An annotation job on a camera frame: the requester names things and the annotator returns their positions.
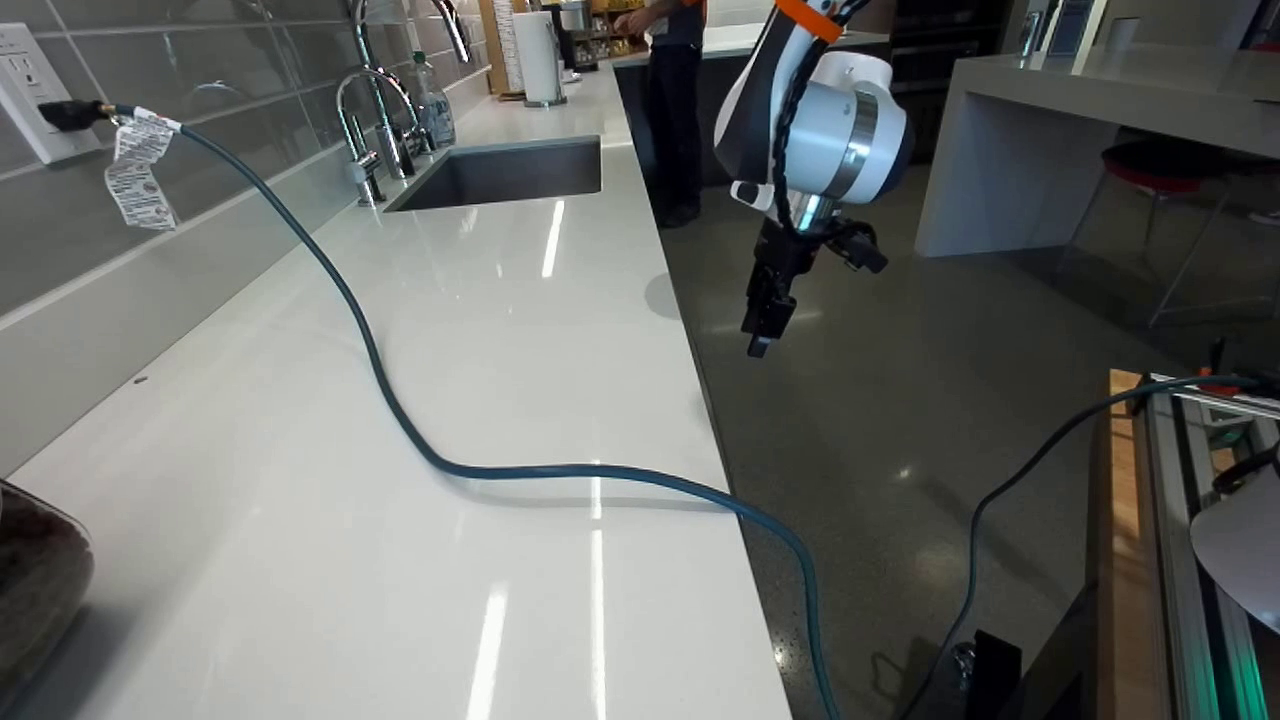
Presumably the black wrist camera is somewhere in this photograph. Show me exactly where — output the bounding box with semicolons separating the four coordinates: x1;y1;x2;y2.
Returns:
821;216;893;280

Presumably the black built-in oven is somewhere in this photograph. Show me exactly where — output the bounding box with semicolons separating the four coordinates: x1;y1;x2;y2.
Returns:
888;0;1013;101

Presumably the dark wood cabinet counter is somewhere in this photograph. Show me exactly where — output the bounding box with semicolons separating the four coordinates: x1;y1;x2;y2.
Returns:
610;30;944;192

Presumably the black box on floor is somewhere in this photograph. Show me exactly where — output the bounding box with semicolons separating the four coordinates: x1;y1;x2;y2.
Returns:
946;628;1027;720

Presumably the chrome pull-down sprayer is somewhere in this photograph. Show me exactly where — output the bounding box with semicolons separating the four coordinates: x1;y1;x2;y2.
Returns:
426;0;479;71

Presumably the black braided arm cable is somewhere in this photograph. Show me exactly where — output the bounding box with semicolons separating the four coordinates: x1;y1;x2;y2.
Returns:
751;25;805;228

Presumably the wooden cart edge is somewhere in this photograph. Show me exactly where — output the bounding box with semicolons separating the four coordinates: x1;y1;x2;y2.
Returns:
1086;368;1178;720

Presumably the black power plug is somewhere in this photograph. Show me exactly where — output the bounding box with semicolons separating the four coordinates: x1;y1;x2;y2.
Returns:
35;96;118;136

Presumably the chrome kitchen faucet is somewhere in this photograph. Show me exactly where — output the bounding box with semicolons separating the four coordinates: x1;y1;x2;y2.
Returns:
328;0;435;211

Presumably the soap dispenser bottle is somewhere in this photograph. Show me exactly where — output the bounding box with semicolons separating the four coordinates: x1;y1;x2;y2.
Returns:
419;89;458;151

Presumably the white wall power outlet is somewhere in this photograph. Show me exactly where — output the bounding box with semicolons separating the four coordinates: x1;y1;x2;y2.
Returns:
0;20;105;171

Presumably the red bar stool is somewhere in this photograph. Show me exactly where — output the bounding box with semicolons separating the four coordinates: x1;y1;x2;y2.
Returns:
1067;132;1255;261

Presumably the thin black cable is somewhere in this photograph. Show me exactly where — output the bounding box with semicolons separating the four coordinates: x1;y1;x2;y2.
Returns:
900;376;1163;720

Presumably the aluminium frame rail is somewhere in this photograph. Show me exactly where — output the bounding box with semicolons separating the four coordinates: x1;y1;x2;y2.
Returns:
1138;376;1271;720

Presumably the teal power cable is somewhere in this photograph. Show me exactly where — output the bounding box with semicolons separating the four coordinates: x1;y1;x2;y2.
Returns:
109;106;841;720

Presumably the white round disc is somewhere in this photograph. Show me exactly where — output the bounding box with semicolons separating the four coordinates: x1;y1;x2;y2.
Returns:
1186;464;1280;642

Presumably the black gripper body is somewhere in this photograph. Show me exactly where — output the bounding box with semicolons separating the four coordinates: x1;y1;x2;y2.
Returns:
739;211;830;342

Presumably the undermount kitchen sink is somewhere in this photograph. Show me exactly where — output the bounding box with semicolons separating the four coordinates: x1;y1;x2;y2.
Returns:
385;136;605;216

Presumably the white kitchen island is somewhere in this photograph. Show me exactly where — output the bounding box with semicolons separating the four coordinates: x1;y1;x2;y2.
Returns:
912;53;1280;266

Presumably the clear plastic cable tag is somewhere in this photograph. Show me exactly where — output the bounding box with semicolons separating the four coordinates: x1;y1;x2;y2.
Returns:
100;108;185;236

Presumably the person in dark clothes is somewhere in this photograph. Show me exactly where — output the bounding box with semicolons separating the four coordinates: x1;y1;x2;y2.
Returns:
606;0;712;232

